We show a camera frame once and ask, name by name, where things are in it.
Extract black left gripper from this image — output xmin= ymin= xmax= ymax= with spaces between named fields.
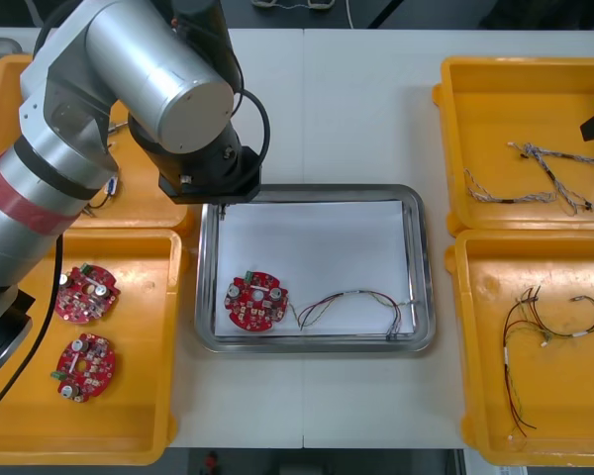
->
xmin=156 ymin=145 xmax=264 ymax=207

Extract blue-white twisted wire harness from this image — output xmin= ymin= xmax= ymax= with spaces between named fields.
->
xmin=462 ymin=167 xmax=559 ymax=206
xmin=506 ymin=141 xmax=594 ymax=217

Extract yellow-orange plastic bin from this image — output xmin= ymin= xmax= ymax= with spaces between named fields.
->
xmin=431 ymin=55 xmax=594 ymax=238
xmin=444 ymin=228 xmax=594 ymax=469
xmin=0 ymin=52 xmax=190 ymax=232
xmin=0 ymin=228 xmax=185 ymax=467

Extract metal solenoid with blue label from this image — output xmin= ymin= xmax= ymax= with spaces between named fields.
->
xmin=83 ymin=173 xmax=122 ymax=220

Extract white paper sheet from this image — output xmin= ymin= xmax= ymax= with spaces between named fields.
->
xmin=216 ymin=198 xmax=411 ymax=338

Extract round red circuit board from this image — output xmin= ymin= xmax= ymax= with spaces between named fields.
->
xmin=49 ymin=332 xmax=118 ymax=400
xmin=224 ymin=269 xmax=291 ymax=333
xmin=54 ymin=262 xmax=121 ymax=326

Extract steel tray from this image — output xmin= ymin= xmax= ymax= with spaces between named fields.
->
xmin=0 ymin=36 xmax=25 ymax=66
xmin=194 ymin=183 xmax=438 ymax=354

